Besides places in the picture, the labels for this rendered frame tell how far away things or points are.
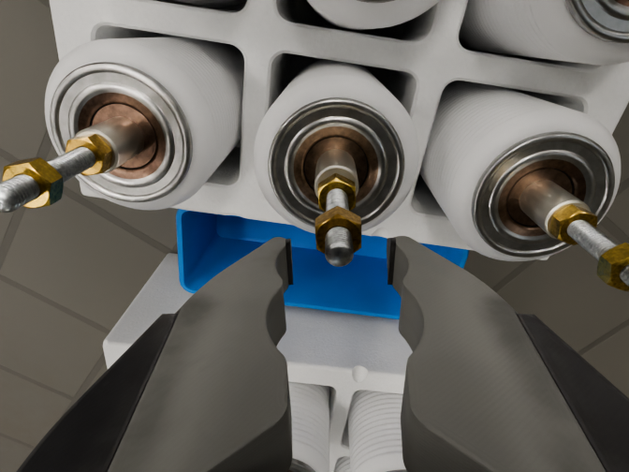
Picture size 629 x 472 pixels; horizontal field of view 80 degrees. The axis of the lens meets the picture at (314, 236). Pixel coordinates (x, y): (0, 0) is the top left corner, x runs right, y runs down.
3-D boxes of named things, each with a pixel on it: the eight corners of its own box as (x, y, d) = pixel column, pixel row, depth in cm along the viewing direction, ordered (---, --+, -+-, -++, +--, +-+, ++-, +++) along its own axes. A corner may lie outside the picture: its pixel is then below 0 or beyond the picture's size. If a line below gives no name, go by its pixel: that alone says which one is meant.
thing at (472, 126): (434, 191, 41) (502, 293, 25) (382, 122, 38) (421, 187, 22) (519, 134, 38) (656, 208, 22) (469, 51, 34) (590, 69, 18)
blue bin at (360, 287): (209, 241, 53) (179, 292, 42) (209, 165, 48) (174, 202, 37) (420, 268, 54) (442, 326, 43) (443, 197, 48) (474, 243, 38)
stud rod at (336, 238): (333, 193, 20) (334, 273, 13) (322, 177, 19) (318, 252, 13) (349, 183, 20) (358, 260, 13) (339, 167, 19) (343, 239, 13)
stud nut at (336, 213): (329, 255, 15) (328, 266, 15) (304, 223, 15) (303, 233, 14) (371, 232, 15) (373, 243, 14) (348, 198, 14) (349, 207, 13)
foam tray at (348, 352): (182, 425, 72) (139, 535, 57) (168, 251, 54) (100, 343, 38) (383, 447, 73) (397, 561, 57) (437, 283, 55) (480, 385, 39)
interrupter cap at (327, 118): (365, 243, 24) (366, 248, 23) (251, 198, 23) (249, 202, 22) (429, 131, 20) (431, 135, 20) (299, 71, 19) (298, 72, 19)
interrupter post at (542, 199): (526, 222, 23) (555, 250, 20) (507, 193, 22) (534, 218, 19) (565, 199, 22) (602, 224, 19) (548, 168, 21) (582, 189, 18)
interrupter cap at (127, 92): (61, 36, 19) (52, 36, 18) (209, 95, 20) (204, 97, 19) (52, 171, 22) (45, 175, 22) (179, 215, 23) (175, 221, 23)
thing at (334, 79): (356, 171, 40) (373, 263, 24) (270, 135, 39) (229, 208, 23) (401, 82, 36) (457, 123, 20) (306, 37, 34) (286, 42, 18)
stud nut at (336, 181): (329, 215, 19) (329, 223, 18) (309, 188, 18) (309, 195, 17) (363, 195, 18) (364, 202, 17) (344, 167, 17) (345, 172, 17)
